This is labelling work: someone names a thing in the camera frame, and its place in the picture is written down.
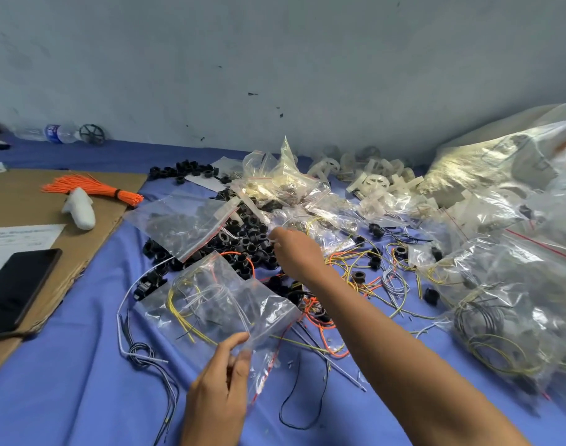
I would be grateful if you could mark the white paper sheet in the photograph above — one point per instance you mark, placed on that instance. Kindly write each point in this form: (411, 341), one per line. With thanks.
(18, 238)

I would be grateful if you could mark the clear zip plastic bag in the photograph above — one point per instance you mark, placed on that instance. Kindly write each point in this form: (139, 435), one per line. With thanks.
(227, 302)

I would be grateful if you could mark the white handheld device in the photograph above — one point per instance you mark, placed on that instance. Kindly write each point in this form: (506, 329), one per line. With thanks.
(78, 209)

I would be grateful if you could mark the clear plastic water bottle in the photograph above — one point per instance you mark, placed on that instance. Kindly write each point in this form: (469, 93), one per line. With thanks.
(46, 133)

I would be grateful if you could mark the black smartphone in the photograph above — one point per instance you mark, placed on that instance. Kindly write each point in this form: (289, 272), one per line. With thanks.
(13, 290)

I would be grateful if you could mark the person's right forearm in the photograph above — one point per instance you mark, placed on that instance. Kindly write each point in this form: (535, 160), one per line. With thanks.
(413, 367)

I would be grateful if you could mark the stack of plastic bags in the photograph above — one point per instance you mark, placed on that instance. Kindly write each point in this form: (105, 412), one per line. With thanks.
(176, 223)

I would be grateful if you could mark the pile of white plastic wheels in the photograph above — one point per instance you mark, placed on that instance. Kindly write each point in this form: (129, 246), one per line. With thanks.
(376, 176)

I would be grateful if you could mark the pile of large plastic bags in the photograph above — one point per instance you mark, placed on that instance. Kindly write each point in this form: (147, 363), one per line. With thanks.
(515, 237)

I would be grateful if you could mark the brown cardboard sheet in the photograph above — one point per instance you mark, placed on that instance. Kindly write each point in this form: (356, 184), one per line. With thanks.
(23, 195)

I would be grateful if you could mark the blue cloth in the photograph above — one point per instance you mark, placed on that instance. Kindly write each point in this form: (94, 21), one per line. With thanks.
(69, 367)

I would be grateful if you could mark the person's right hand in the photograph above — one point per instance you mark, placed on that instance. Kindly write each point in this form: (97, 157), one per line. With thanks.
(300, 255)

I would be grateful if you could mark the black round wheel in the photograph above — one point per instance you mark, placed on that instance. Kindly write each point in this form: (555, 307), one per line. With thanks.
(91, 134)

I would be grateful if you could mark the pile of black plastic rings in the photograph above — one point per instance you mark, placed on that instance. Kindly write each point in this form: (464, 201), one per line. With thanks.
(246, 241)

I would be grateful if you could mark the white paper slip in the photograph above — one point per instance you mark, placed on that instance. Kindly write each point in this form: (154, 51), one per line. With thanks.
(206, 183)

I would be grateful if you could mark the heap of plastic bags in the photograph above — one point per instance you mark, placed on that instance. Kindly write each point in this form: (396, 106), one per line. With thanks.
(292, 186)

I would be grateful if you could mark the person's left hand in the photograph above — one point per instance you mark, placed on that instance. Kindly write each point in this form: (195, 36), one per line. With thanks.
(216, 395)

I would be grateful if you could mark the orange tie bundle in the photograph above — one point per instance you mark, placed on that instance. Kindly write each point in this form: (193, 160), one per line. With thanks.
(92, 187)

